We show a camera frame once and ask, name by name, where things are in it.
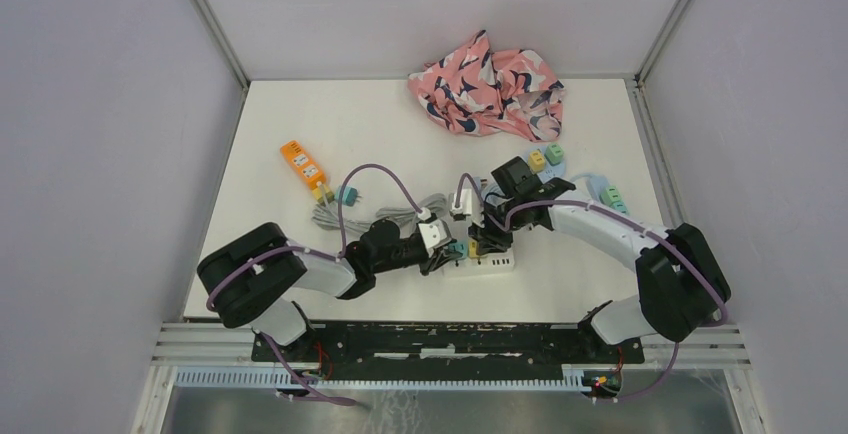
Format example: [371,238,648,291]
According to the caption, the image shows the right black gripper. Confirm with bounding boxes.
[467,196,525,255]

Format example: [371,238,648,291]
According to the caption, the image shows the white power strip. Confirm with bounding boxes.
[441,250,517,278]

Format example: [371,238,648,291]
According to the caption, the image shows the teal USB plug adapter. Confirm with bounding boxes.
[336,186,361,207]

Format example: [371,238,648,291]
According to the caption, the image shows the orange power strip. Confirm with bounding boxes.
[279,140,327,191]

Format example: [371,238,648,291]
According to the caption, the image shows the yellow USB plug adapter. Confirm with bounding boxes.
[312,182,335,207]

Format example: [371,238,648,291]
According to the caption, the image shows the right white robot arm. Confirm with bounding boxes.
[449,157,731,362]

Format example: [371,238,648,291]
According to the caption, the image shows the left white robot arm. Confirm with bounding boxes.
[196,218,462,361]

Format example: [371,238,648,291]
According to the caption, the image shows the yellow adapter on round socket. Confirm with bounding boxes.
[527,150,547,173]

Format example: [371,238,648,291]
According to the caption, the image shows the round blue socket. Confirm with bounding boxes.
[520,144,567,183]

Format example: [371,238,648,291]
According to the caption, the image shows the green adapter on round socket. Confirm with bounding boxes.
[544,143,564,166]

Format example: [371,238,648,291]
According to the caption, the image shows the light blue power strip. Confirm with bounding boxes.
[586,175,629,215]

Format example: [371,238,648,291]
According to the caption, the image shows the green adapter on blue strip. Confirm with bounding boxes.
[600,185,623,207]

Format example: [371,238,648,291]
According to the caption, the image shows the teal adapter on blue strip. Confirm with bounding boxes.
[611,201,630,215]

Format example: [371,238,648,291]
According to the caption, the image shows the pink patterned cloth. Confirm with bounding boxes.
[407,30,565,143]

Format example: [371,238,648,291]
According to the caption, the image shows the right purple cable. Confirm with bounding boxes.
[457,172,730,404]

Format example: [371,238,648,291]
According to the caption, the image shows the purple cable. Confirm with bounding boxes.
[205,163,429,408]
[457,172,730,404]

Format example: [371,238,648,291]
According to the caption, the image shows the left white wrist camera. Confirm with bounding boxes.
[417,219,452,255]

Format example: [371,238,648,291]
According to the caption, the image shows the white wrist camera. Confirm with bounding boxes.
[449,187,483,225]
[417,219,452,255]

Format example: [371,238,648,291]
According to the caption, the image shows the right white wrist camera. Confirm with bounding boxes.
[449,187,483,225]

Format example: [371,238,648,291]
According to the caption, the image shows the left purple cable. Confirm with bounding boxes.
[205,163,429,408]

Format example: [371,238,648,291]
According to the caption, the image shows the grey cable of orange strip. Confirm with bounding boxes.
[311,204,379,237]

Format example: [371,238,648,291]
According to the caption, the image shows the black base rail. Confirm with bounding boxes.
[282,320,645,381]

